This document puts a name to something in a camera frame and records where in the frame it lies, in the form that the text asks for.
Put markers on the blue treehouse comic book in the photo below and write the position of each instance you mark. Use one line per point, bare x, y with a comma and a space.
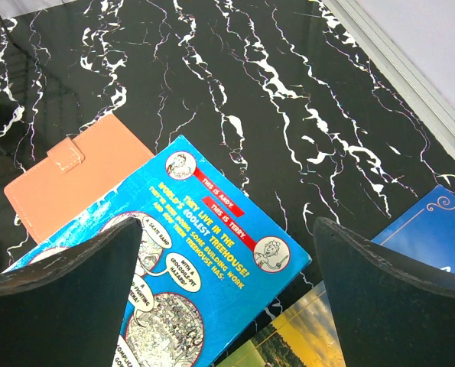
209, 259

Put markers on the pink leather wallet notebook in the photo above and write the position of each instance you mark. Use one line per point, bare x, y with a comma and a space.
75, 174

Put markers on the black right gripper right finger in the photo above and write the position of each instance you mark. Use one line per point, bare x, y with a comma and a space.
388, 309

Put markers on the blue Animal Farm book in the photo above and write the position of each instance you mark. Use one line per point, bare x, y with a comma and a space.
426, 231

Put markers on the yellow teal Penguin paperback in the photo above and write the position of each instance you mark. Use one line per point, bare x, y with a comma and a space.
303, 335

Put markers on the aluminium frame rail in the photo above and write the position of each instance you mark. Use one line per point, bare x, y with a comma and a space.
433, 109

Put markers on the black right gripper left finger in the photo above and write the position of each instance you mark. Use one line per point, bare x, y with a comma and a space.
67, 309

